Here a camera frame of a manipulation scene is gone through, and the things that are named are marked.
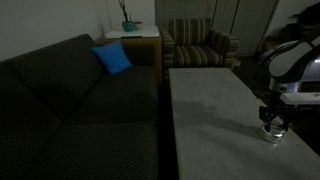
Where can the small white pot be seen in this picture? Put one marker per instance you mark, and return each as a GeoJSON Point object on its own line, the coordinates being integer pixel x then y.
{"type": "Point", "coordinates": [138, 25]}

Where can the teal vase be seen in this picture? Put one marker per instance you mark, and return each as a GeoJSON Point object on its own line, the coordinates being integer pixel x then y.
{"type": "Point", "coordinates": [128, 26]}

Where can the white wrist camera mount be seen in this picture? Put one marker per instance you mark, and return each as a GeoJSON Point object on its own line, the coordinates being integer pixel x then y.
{"type": "Point", "coordinates": [301, 98]}

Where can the blue cushion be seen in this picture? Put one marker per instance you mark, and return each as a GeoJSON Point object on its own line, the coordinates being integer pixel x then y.
{"type": "Point", "coordinates": [112, 57]}

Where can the striped armchair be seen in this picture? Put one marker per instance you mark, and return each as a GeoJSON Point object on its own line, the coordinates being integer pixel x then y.
{"type": "Point", "coordinates": [193, 43]}

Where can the wooden side table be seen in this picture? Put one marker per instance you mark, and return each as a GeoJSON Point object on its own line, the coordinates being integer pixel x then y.
{"type": "Point", "coordinates": [148, 35]}

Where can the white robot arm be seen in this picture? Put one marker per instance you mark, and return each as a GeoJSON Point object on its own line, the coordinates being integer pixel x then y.
{"type": "Point", "coordinates": [290, 65]}

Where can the dark grey sofa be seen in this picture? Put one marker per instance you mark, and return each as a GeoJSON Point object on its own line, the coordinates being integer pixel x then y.
{"type": "Point", "coordinates": [63, 116]}

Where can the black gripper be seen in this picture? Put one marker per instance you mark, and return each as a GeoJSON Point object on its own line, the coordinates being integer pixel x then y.
{"type": "Point", "coordinates": [276, 107]}

